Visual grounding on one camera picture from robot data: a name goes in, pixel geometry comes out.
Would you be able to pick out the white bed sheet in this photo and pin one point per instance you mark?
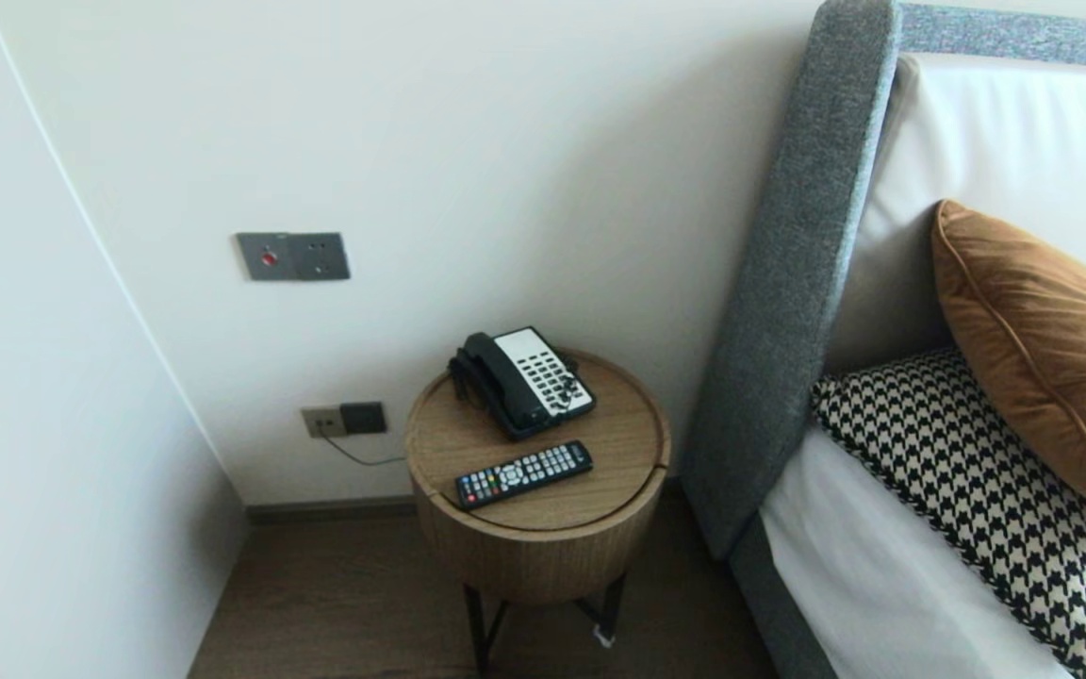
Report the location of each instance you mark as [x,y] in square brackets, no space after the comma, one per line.
[863,585]

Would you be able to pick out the round wooden side table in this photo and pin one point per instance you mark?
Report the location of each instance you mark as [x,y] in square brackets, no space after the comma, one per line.
[618,443]

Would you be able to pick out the white padded headboard cushion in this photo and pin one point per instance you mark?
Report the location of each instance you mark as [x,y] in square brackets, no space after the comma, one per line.
[1024,141]

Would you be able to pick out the round wooden bedside table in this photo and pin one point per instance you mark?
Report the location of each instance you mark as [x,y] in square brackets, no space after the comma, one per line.
[543,561]

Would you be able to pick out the black and white desk telephone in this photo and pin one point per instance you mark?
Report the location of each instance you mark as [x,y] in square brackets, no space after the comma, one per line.
[552,379]

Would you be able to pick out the beige wall socket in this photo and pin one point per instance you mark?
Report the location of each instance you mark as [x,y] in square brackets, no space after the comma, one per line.
[321,422]

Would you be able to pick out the black remote control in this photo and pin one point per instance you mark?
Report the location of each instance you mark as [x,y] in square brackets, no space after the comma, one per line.
[524,474]

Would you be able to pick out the orange velvet cushion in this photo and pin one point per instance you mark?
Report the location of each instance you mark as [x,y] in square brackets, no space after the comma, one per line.
[1043,349]

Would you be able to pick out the brown wooden baseboard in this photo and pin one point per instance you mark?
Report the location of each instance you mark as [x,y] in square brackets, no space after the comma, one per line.
[336,509]

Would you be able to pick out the grey upholstered headboard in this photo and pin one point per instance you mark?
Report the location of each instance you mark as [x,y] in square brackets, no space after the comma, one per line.
[807,189]

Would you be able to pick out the dark grey wall switch panel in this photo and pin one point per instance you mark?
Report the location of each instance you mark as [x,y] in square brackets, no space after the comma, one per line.
[294,256]

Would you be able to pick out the black white houndstooth cushion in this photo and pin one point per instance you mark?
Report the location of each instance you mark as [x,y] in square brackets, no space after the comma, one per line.
[977,500]

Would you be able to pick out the black telephone handset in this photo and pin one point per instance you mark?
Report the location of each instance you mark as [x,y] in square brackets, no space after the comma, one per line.
[505,384]

